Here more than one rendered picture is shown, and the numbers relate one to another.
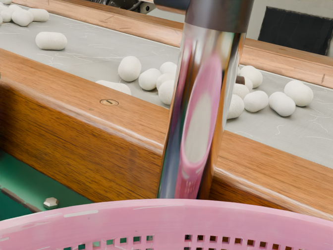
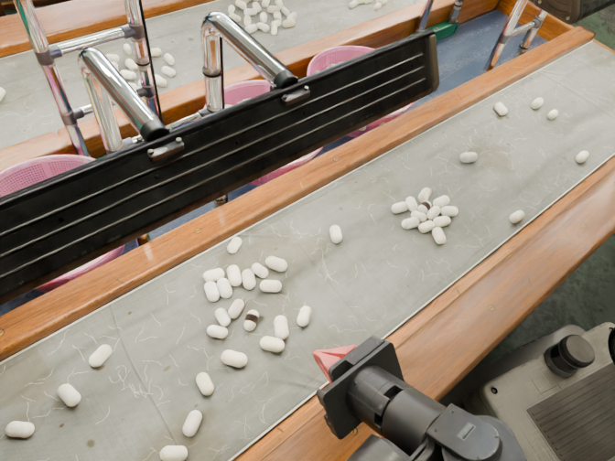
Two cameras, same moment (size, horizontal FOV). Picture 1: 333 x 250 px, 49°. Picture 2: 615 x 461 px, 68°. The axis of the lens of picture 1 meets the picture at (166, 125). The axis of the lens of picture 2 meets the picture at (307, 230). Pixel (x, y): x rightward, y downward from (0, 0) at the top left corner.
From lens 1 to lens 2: 82 cm
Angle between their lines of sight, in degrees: 79
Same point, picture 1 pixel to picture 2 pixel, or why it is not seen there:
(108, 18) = (458, 290)
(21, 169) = not seen: hidden behind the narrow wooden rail
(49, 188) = not seen: hidden behind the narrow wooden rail
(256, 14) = not seen: outside the picture
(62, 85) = (217, 219)
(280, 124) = (201, 322)
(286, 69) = (307, 407)
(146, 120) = (179, 238)
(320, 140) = (178, 332)
